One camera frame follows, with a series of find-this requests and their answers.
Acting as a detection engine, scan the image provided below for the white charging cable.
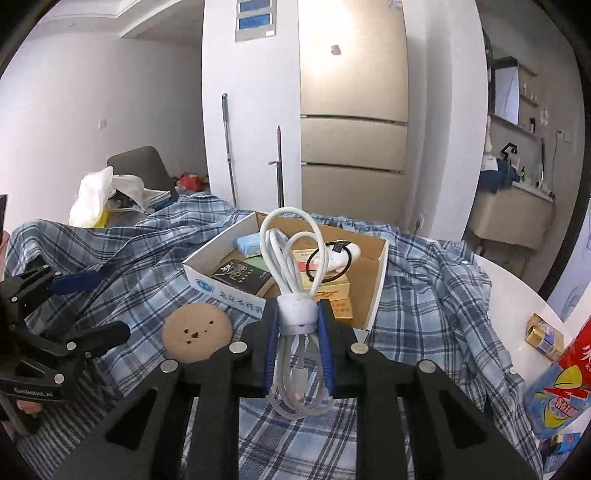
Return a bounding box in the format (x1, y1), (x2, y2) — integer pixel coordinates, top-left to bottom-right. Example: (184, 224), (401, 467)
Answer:
(259, 207), (340, 420)

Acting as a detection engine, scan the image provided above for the orange cigarette pack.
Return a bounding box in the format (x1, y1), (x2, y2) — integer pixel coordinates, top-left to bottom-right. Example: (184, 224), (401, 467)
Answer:
(318, 277), (355, 324)

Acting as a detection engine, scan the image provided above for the white plastic bag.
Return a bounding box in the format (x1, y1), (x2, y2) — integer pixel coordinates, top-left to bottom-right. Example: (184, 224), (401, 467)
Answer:
(68, 166), (148, 228)

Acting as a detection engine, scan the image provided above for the white cardboard box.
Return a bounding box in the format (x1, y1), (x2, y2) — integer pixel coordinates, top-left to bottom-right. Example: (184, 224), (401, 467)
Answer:
(182, 211), (389, 330)

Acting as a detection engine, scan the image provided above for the gold blue cigarette pack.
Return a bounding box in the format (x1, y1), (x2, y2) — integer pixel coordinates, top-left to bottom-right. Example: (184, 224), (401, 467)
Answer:
(525, 314), (565, 360)

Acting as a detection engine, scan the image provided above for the dark blue cloth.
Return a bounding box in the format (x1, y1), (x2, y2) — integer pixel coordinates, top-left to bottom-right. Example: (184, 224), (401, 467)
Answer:
(479, 159), (520, 193)

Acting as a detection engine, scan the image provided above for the small blue packet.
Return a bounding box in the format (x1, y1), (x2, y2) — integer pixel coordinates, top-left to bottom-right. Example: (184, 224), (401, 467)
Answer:
(538, 431), (583, 474)

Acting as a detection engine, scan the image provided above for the tan round face puff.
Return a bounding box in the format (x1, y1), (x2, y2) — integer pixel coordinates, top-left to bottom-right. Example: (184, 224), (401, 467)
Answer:
(165, 302), (233, 363)

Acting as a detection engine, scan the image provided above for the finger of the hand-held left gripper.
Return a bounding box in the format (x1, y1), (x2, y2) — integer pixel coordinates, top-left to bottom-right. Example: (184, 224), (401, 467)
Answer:
(28, 320), (131, 365)
(7, 265), (102, 305)

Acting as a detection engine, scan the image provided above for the black hair tie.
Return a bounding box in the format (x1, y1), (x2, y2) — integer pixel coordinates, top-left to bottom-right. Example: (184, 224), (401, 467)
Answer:
(305, 240), (354, 283)

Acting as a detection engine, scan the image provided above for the blue plaid shirt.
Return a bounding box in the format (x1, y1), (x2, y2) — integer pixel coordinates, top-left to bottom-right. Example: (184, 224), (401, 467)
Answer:
(9, 191), (543, 480)

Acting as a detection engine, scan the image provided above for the beige refrigerator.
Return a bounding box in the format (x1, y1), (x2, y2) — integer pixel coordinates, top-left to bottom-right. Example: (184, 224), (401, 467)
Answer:
(298, 0), (411, 220)

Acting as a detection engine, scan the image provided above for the beige kitchen counter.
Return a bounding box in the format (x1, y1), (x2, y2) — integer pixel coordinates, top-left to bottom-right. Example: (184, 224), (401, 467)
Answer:
(464, 178), (557, 252)

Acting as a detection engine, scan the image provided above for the grey striped cloth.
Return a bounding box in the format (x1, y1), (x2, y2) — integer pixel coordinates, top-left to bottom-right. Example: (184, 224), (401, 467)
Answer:
(16, 360), (139, 467)

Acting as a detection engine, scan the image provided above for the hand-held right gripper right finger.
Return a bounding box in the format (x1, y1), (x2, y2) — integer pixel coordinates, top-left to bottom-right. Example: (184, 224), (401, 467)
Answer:
(316, 299), (543, 480)

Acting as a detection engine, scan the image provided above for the black cigarette pack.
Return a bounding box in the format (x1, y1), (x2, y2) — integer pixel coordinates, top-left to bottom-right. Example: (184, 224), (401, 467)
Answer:
(211, 259), (273, 295)

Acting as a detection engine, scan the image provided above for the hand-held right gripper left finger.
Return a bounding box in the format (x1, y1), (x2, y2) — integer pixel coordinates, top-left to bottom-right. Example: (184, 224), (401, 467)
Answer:
(53, 302), (280, 480)

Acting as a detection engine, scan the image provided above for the light blue tissue pack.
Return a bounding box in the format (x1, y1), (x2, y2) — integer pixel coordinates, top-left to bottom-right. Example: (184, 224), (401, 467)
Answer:
(236, 233), (264, 259)

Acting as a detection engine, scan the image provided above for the blue yellow snack bag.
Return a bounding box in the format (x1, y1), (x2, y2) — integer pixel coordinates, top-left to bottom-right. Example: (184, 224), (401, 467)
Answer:
(523, 316), (591, 439)

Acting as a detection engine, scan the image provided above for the grey chair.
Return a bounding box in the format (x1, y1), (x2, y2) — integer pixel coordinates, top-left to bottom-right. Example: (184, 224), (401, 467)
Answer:
(107, 146), (178, 204)

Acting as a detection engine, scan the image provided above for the red gold cigarette pack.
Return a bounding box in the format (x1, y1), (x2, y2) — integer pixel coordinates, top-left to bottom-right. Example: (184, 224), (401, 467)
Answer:
(291, 249), (349, 283)

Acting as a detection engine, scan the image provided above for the stack of magazines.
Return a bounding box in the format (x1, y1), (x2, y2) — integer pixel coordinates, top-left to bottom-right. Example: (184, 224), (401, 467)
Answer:
(141, 188), (178, 213)

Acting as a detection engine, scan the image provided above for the person's left hand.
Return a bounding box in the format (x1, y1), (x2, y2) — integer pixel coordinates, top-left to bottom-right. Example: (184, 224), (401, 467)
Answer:
(14, 398), (49, 418)

